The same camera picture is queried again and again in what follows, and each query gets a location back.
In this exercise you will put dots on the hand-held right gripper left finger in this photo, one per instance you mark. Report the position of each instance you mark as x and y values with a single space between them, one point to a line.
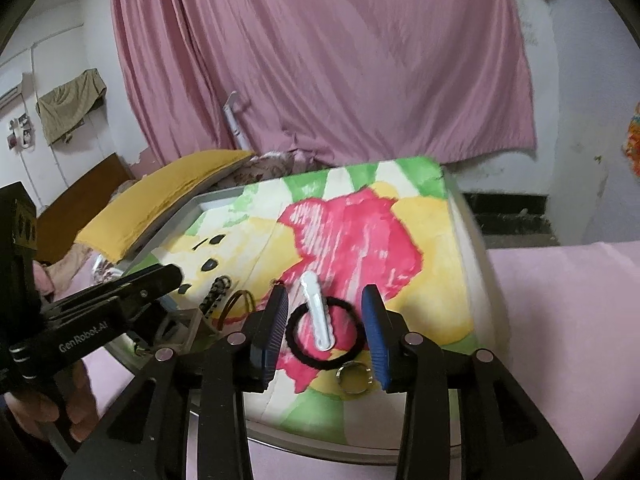
272 332

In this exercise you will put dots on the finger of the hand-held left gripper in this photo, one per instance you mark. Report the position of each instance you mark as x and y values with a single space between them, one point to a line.
145 317
140 282

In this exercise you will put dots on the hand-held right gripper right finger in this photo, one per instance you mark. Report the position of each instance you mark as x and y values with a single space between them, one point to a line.
375 342

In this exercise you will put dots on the black and white hair clip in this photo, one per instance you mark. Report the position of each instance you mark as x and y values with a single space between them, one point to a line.
215 294

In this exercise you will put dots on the person's left hand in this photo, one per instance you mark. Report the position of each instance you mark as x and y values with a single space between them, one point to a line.
30 410

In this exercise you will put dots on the wooden headboard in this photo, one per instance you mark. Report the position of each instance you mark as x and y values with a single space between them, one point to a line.
75 210

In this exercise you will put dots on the colourful printed folding table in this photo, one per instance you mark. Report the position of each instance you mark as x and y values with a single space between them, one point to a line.
400 260

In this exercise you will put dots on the yellow cushion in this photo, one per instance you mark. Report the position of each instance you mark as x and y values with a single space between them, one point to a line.
160 195

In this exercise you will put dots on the olive hanging cloth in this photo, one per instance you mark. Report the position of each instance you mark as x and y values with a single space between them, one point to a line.
70 105

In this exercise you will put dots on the white air conditioner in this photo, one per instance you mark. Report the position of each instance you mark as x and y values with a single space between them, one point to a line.
10 96

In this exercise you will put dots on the white plastic pipe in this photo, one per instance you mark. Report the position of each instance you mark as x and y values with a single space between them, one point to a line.
235 125

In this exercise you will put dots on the pink curtain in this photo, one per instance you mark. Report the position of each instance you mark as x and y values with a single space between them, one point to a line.
325 60

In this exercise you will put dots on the wall socket with charger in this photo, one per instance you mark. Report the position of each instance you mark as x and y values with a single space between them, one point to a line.
22 135

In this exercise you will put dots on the orange wall ornament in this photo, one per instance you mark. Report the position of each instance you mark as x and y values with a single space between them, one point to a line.
634 140

